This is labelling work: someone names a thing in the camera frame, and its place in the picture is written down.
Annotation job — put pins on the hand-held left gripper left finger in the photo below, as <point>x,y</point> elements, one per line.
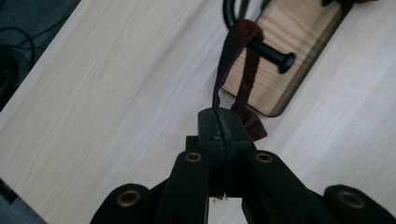
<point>210,137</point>

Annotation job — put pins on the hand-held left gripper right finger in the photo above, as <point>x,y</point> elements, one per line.
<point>235,140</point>

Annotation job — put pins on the dark maroon bow tie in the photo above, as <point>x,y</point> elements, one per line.
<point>239,37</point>

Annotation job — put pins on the black hook rack wooden tray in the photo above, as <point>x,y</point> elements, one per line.
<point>289,37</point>

